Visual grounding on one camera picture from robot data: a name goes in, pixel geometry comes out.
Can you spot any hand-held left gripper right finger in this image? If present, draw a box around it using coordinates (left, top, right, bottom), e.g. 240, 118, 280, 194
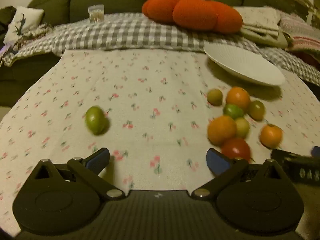
191, 148, 288, 201

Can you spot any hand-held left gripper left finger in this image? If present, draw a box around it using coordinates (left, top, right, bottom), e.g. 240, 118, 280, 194
31, 147, 126, 201

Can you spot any red tomato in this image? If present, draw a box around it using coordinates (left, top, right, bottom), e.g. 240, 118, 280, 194
221, 137, 251, 162

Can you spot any large orange tangerine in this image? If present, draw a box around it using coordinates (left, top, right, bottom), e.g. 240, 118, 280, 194
207, 115, 237, 147

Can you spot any large oval green plum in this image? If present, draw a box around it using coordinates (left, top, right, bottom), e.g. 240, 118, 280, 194
85, 106, 110, 135

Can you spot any pale yellow-green plum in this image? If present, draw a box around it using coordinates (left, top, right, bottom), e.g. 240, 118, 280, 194
235, 117, 250, 138

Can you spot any bright green plum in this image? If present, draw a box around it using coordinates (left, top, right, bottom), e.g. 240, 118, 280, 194
223, 104, 244, 120

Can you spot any olive-brown plum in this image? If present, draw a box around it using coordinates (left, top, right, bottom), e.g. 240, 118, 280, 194
247, 100, 265, 121

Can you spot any white ribbed plate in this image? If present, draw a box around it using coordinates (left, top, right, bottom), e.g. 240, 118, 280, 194
203, 42, 286, 87

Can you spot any small olive plum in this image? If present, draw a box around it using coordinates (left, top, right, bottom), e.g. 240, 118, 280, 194
207, 89, 223, 106

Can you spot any cherry print tablecloth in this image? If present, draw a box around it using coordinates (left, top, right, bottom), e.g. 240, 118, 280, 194
0, 47, 320, 238

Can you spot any pink patterned blanket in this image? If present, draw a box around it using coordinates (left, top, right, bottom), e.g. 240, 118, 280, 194
279, 12, 320, 55

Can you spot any grey checked blanket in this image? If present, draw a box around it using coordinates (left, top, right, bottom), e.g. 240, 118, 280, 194
7, 12, 320, 85

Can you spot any floral ruffled cloth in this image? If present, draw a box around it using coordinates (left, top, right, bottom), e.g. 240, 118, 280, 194
0, 24, 54, 67

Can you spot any folded floral cloth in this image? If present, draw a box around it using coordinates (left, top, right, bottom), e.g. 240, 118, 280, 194
235, 6, 293, 49

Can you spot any clear toothpick jar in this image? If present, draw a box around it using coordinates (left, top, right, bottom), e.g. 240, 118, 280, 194
88, 4, 105, 23

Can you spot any orange pumpkin cushion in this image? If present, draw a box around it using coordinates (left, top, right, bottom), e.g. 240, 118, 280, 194
142, 0, 243, 34

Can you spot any white bird print pillow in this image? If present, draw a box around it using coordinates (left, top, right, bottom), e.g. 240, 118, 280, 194
4, 6, 44, 45

